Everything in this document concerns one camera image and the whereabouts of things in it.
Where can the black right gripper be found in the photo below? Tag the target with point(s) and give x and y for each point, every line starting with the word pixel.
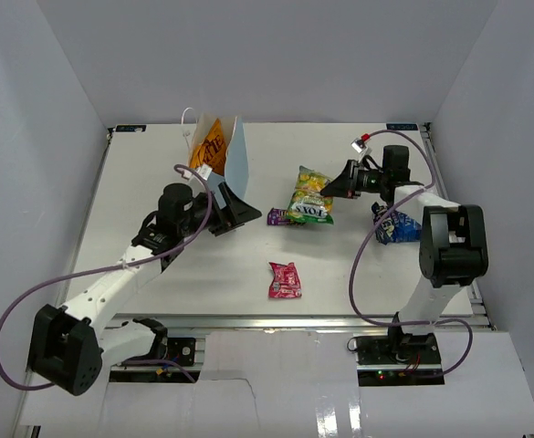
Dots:
pixel 347 184

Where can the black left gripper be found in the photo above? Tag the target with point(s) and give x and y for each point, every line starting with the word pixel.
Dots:
pixel 235 214

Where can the green yellow Fox's candy bag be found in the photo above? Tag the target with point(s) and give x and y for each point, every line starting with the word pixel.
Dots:
pixel 307 205

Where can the orange Kettle chips bag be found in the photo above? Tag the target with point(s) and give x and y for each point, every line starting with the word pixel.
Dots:
pixel 211 150

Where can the blue snack bag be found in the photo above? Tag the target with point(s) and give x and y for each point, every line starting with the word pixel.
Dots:
pixel 398 228

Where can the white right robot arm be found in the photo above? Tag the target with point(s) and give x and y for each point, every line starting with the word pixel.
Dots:
pixel 452 249

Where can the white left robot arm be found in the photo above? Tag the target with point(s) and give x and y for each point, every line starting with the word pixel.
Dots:
pixel 72 343

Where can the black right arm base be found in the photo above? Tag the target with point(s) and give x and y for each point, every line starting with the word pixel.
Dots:
pixel 383 364

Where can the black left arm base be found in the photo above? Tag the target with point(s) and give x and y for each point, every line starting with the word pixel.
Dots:
pixel 181 362

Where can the light blue paper bag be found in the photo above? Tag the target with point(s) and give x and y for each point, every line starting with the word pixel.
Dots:
pixel 196 126

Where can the purple Skittles packet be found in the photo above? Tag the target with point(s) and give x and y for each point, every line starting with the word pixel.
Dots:
pixel 278 217

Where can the blue label right corner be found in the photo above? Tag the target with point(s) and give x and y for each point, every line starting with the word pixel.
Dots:
pixel 402 126

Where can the blue label corner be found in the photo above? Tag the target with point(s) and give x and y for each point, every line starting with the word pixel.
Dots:
pixel 130 128
pixel 402 126

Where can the red pink candy packet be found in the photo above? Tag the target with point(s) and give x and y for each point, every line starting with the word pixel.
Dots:
pixel 286 283

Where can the blue label left corner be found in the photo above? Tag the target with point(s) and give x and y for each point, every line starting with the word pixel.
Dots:
pixel 130 128

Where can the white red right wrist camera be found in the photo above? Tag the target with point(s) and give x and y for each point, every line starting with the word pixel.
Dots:
pixel 360 144

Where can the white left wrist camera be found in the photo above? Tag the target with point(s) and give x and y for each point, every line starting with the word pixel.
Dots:
pixel 204 171

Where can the aluminium front frame rail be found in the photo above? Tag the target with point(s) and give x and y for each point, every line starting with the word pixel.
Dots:
pixel 267 322

